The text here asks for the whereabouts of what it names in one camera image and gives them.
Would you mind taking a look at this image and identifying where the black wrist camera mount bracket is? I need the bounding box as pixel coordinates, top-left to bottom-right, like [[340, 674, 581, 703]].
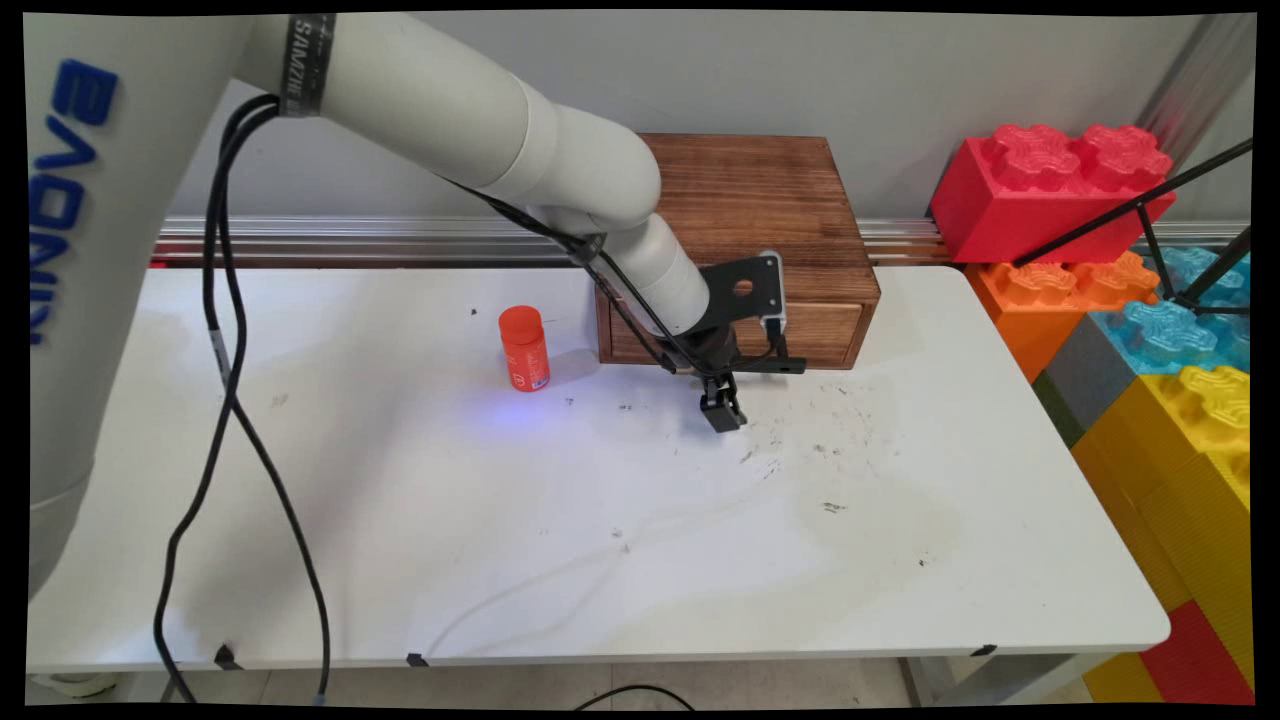
[[697, 250, 807, 377]]

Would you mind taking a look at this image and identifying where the translucent blue toy brick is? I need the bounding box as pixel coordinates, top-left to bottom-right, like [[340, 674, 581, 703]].
[[1150, 245, 1252, 313], [1088, 298, 1252, 377]]

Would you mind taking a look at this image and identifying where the white table leg frame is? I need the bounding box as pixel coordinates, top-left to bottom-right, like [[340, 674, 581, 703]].
[[897, 654, 1106, 707]]

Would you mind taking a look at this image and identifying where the dark printed velcro strap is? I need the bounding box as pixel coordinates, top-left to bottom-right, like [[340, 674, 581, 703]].
[[279, 13, 337, 119]]

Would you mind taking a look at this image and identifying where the orange plastic bottle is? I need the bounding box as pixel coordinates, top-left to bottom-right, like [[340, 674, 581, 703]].
[[498, 305, 552, 393]]

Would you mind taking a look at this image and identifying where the big yellow toy brick stack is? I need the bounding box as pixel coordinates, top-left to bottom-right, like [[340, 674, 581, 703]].
[[1070, 364, 1253, 691]]

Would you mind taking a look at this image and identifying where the grey toy brick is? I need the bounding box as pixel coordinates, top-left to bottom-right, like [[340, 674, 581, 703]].
[[1032, 314, 1133, 448]]

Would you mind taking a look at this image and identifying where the brown wooden drawer cabinet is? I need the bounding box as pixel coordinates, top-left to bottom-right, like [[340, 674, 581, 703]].
[[596, 133, 882, 372]]

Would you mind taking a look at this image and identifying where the big red toy brick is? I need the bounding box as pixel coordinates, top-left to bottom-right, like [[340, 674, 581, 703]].
[[929, 123, 1178, 265]]

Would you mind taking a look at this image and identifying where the black tripod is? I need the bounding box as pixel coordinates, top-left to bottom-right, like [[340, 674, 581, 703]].
[[1010, 138, 1254, 317]]

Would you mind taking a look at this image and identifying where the big orange toy brick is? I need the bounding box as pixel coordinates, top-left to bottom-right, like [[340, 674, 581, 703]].
[[964, 250, 1162, 384]]

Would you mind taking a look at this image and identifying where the black floor cable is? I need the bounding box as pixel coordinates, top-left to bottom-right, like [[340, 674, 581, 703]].
[[572, 684, 697, 712]]

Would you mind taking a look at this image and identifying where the thin black forearm cable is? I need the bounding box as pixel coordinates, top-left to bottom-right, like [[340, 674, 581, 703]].
[[440, 175, 693, 375]]

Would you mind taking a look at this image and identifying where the thin white wire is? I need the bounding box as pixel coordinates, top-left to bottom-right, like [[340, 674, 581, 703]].
[[424, 478, 776, 658]]

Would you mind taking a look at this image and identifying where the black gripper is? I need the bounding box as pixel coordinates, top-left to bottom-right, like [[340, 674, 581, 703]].
[[684, 324, 750, 434]]

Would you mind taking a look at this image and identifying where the black cable with grey tag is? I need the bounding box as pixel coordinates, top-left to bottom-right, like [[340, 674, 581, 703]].
[[153, 92, 283, 704]]

